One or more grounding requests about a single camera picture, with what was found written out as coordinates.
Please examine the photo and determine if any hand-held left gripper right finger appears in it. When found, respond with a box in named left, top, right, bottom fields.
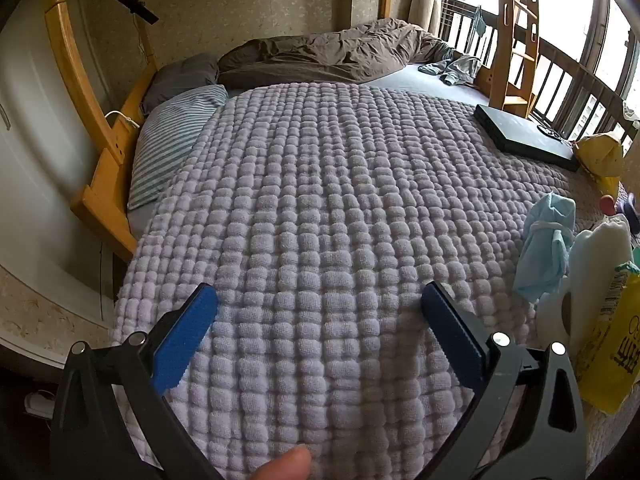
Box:
left=420, top=281, right=588, bottom=480

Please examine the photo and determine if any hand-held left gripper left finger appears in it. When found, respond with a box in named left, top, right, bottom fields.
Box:
left=50, top=282, right=221, bottom=480

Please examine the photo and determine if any person's left hand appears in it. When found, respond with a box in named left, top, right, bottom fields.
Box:
left=249, top=446, right=314, bottom=480

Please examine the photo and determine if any light blue cloth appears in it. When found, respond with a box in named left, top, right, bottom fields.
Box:
left=512, top=192, right=577, bottom=303

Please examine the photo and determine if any yellow snack packet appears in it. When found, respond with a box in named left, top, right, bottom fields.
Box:
left=575, top=262, right=640, bottom=413

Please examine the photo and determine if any white paper bag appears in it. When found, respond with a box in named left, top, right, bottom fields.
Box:
left=567, top=215, right=635, bottom=351

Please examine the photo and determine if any lavender quilted blanket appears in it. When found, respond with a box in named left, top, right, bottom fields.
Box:
left=110, top=82, right=640, bottom=480

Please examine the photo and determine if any striped pillow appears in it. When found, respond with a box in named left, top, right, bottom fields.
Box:
left=127, top=85, right=230, bottom=211

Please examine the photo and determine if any black flat box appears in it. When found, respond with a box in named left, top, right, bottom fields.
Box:
left=474, top=104, right=581, bottom=172

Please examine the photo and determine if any yellow paper bag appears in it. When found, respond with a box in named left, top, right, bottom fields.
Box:
left=572, top=131, right=626, bottom=196

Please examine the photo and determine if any grey pillow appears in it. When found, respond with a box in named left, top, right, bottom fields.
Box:
left=141, top=53, right=221, bottom=113

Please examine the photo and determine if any grey-blue clothing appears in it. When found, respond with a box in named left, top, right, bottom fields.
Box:
left=417, top=52, right=483, bottom=87

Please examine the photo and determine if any wooden ladder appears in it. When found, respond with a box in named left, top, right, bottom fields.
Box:
left=487, top=0, right=542, bottom=118

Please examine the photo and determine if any brown duvet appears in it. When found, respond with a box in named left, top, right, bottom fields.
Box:
left=217, top=17, right=456, bottom=85

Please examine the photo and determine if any white drying rack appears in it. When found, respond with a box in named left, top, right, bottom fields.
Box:
left=440, top=0, right=496, bottom=56

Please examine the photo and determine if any beige curtain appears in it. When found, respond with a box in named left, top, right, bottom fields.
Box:
left=407, top=0, right=441, bottom=36

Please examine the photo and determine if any wooden bed frame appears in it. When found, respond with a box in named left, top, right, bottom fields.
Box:
left=44, top=0, right=401, bottom=263

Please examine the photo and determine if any white charging cable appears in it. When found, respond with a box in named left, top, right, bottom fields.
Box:
left=104, top=110, right=141, bottom=131

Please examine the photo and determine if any black wall-mounted device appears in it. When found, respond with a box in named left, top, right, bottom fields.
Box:
left=114, top=0, right=160, bottom=25

